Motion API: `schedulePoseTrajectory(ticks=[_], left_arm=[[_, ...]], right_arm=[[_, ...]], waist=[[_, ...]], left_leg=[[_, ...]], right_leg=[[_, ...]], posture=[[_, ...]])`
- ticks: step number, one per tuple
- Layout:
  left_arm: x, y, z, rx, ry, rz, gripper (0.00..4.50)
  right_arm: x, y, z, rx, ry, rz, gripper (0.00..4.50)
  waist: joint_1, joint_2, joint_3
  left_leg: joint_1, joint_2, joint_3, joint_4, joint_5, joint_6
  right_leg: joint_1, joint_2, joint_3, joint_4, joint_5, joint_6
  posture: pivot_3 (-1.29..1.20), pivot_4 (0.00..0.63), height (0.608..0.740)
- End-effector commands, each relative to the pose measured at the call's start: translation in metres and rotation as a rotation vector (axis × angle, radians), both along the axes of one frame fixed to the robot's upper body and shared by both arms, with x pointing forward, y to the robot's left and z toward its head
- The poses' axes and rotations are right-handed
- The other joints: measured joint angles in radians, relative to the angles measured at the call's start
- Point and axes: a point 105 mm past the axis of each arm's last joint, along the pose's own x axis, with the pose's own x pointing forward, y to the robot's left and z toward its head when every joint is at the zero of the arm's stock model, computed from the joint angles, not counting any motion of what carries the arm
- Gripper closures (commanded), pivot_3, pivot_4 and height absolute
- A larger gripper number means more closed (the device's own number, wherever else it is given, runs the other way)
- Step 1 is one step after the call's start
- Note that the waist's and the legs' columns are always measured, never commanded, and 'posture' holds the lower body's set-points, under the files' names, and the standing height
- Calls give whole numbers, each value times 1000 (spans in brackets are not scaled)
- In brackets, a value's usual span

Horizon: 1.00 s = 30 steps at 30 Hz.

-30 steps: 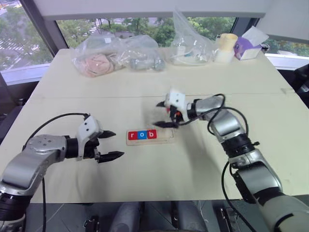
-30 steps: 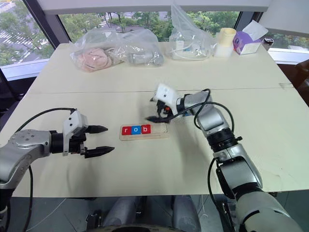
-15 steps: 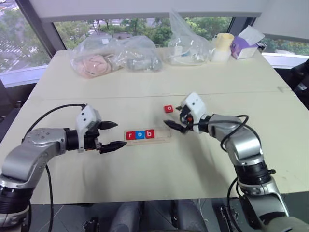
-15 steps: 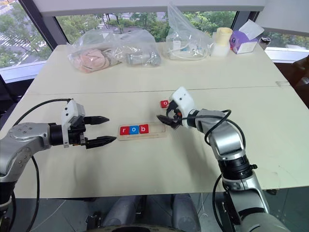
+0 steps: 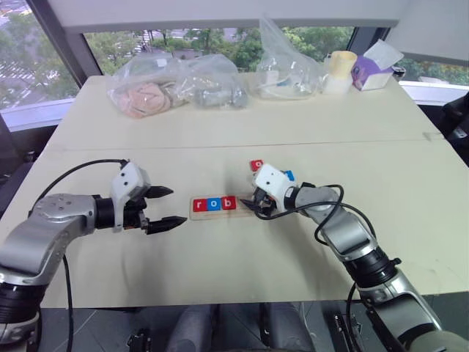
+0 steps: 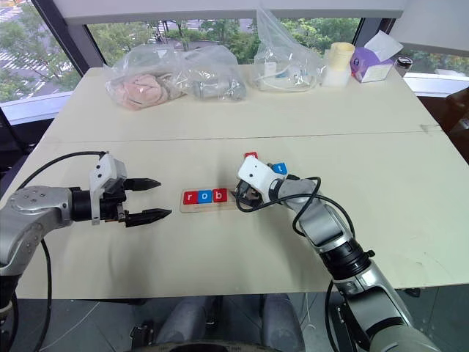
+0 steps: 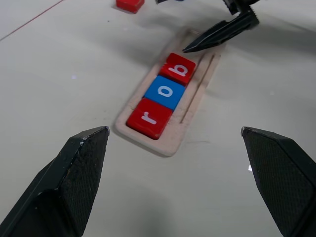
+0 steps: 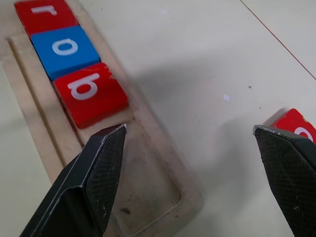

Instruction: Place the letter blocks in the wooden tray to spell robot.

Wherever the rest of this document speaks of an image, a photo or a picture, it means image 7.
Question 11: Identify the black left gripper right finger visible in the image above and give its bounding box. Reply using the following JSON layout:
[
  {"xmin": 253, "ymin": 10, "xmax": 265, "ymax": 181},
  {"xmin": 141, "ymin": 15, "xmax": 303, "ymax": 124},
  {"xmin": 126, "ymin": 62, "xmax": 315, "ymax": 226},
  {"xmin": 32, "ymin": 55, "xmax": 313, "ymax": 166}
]
[{"xmin": 240, "ymin": 126, "xmax": 316, "ymax": 237}]

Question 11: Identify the blue letter block o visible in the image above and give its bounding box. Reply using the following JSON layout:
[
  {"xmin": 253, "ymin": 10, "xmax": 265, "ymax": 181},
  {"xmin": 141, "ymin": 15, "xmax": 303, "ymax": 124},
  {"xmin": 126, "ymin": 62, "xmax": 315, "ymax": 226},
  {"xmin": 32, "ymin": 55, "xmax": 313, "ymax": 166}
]
[{"xmin": 144, "ymin": 75, "xmax": 186, "ymax": 110}]

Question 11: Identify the light wooden letter tray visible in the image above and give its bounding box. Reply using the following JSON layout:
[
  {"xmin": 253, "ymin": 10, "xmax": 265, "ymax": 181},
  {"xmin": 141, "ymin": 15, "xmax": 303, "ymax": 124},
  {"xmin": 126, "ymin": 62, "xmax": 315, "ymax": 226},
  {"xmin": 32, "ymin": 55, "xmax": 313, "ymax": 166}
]
[{"xmin": 115, "ymin": 28, "xmax": 222, "ymax": 158}]

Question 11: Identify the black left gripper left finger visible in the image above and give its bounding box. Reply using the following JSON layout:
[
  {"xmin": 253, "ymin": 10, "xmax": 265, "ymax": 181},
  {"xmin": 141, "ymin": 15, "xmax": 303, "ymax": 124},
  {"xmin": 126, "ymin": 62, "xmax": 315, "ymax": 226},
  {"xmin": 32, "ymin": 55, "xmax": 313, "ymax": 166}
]
[{"xmin": 0, "ymin": 126, "xmax": 110, "ymax": 237}]

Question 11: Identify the red letter block r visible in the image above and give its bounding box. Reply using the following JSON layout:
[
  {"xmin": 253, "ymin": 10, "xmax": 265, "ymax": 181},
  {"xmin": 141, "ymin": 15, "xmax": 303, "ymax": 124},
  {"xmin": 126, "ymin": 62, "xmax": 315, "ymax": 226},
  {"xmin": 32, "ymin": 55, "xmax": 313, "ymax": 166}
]
[{"xmin": 125, "ymin": 97, "xmax": 173, "ymax": 140}]

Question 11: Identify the red letter block b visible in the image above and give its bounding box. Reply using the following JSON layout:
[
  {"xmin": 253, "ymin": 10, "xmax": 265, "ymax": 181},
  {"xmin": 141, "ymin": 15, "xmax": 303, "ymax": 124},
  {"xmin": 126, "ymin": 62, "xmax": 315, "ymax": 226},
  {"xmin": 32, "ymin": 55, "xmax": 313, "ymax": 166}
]
[{"xmin": 159, "ymin": 52, "xmax": 197, "ymax": 86}]

